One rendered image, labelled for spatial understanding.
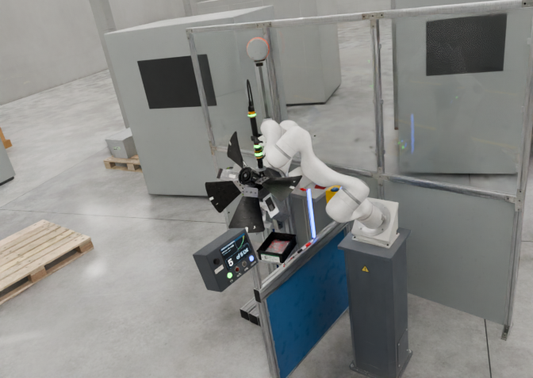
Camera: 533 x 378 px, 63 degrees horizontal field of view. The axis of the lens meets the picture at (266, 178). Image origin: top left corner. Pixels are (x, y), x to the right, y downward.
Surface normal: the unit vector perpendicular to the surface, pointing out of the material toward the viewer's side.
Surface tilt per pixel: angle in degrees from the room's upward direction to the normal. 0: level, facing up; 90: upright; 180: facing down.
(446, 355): 0
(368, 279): 90
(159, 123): 90
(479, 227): 90
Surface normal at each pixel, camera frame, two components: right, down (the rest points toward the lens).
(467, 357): -0.14, -0.90
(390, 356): 0.16, 0.38
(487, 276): -0.64, 0.40
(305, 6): -0.34, 0.43
